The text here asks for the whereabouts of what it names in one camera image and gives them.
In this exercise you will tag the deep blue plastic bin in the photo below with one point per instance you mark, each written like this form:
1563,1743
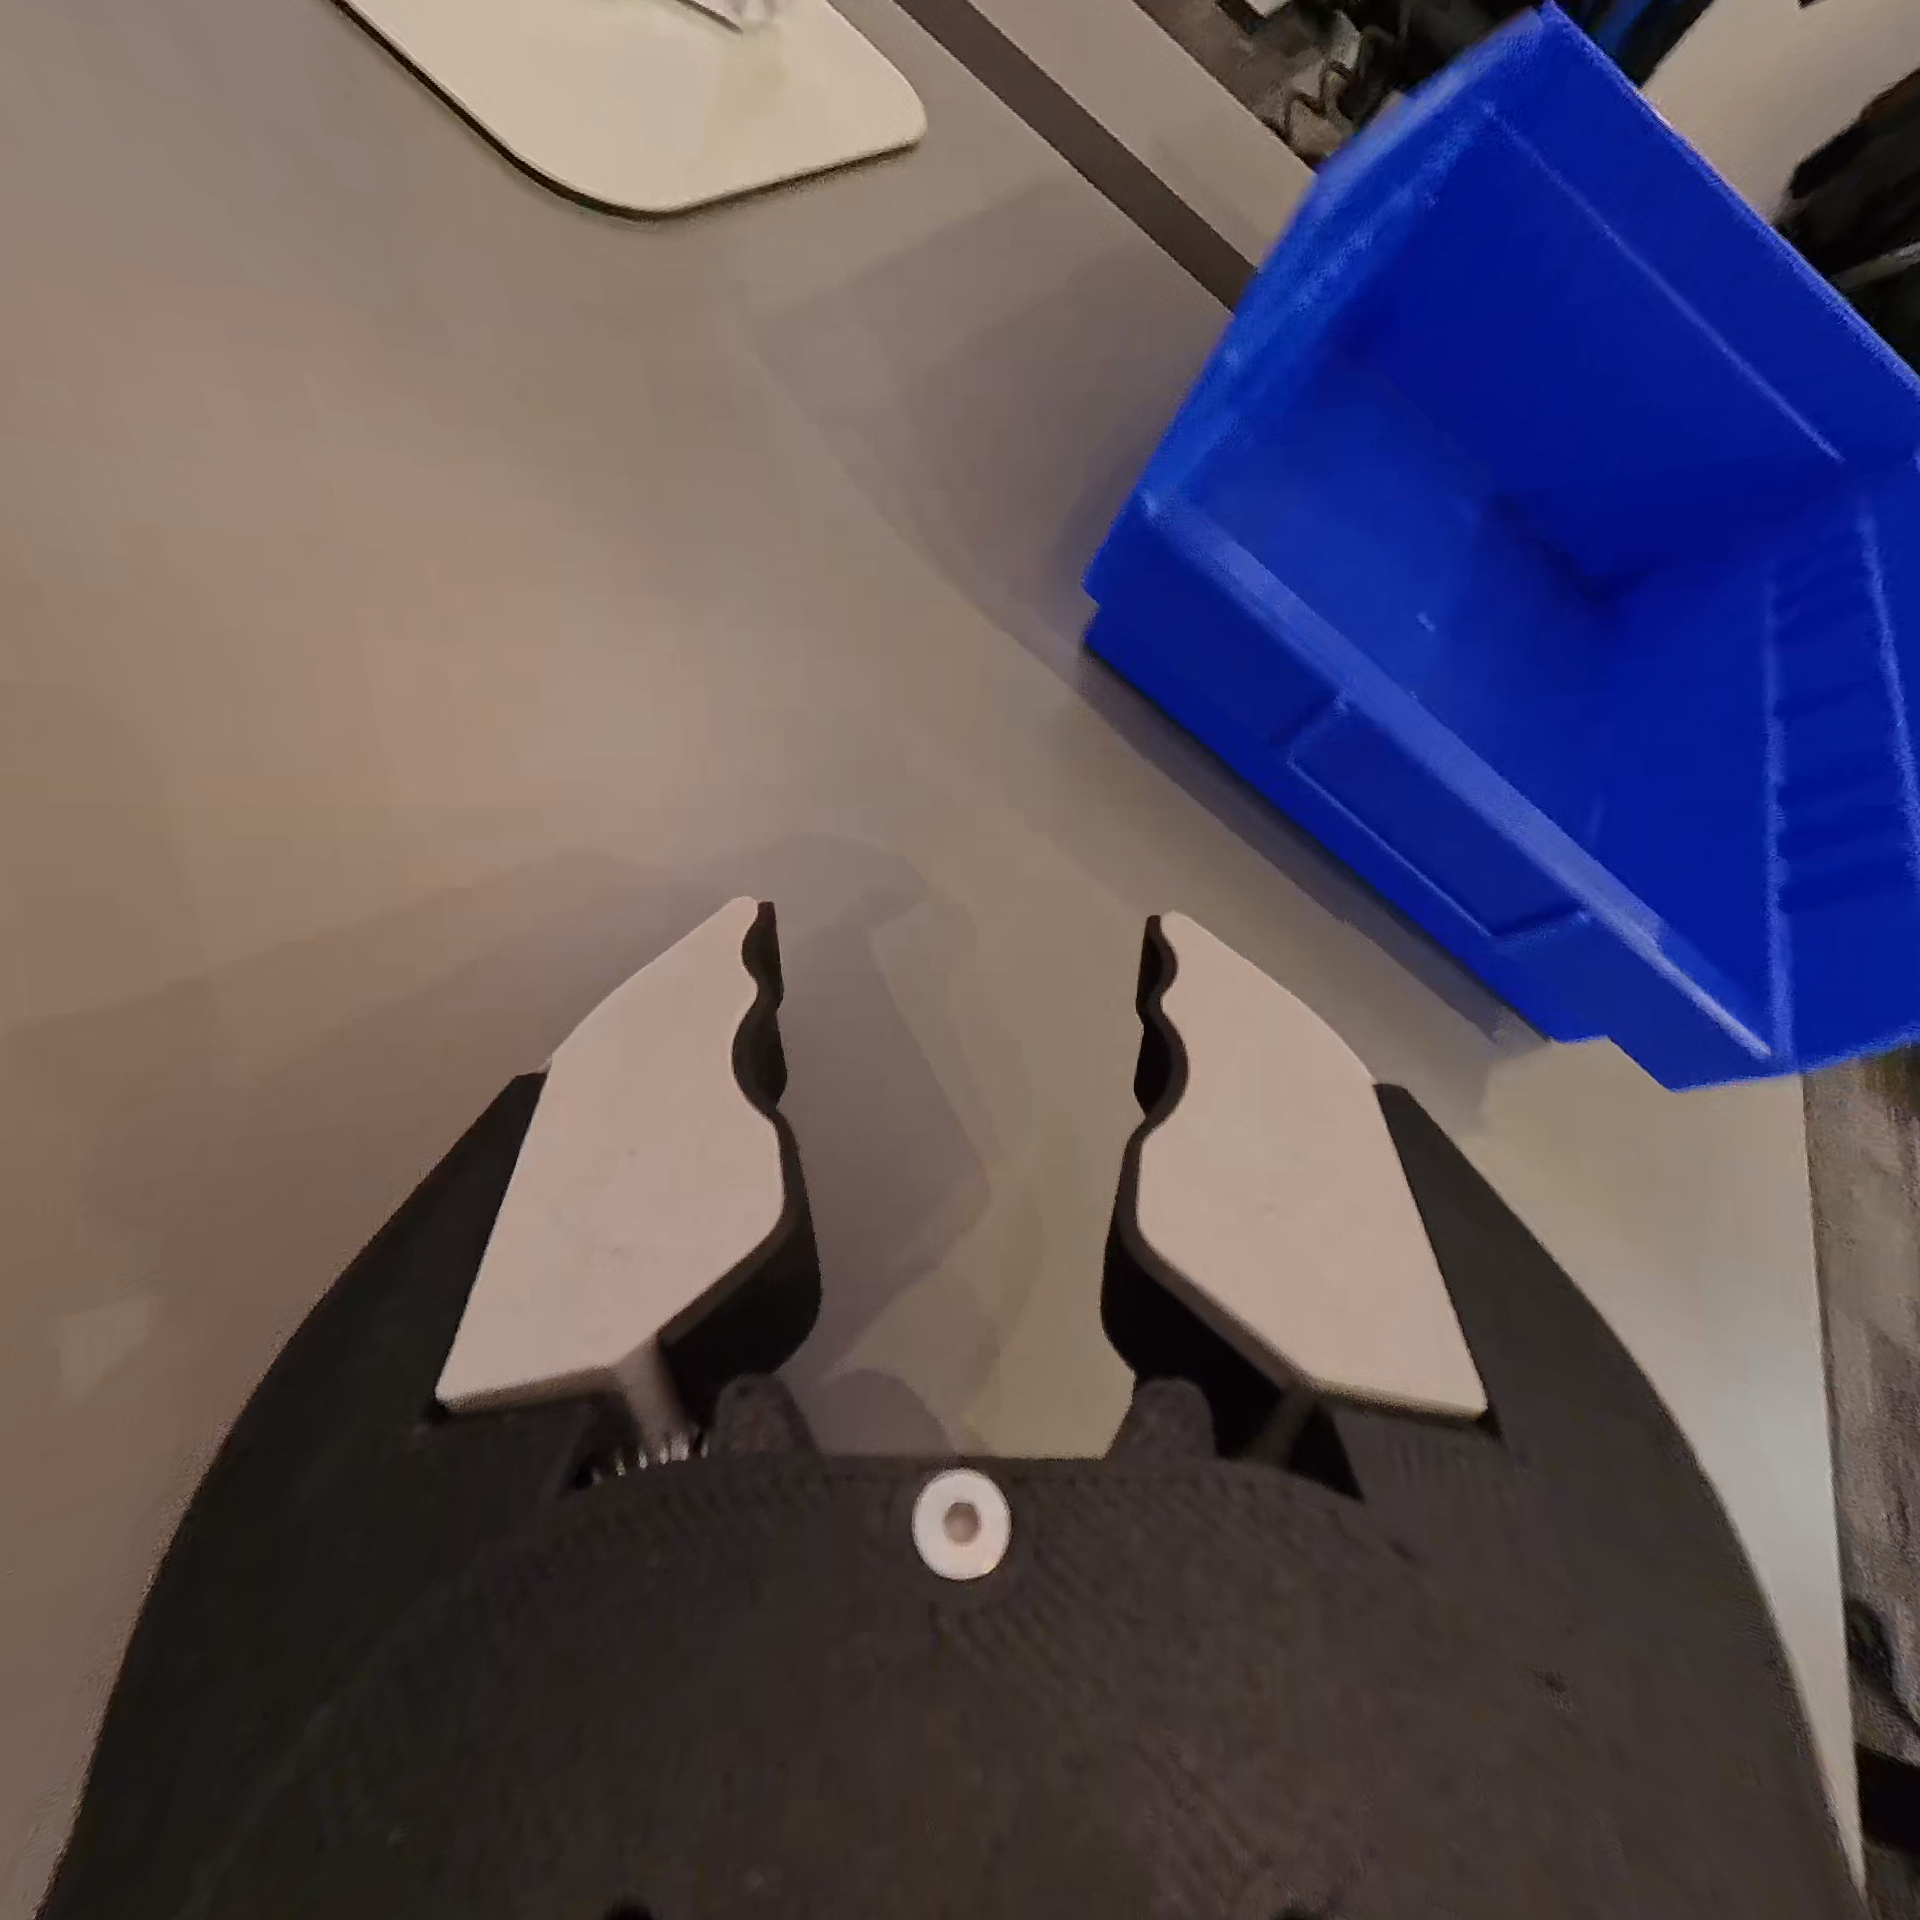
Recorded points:
1502,450

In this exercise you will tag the black jacket draped chair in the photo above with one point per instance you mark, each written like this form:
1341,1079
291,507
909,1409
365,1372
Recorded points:
1862,195

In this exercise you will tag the black office chair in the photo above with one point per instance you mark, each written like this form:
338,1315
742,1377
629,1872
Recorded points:
1322,75

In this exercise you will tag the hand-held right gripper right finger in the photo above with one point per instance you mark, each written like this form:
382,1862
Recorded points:
1291,1202

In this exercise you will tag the white document stand wooden board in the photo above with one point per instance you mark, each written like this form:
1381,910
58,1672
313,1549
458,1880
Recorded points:
675,90

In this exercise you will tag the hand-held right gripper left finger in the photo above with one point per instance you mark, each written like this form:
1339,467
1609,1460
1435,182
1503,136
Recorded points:
629,1202

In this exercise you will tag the grey desk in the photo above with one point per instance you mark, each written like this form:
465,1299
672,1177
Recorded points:
375,602

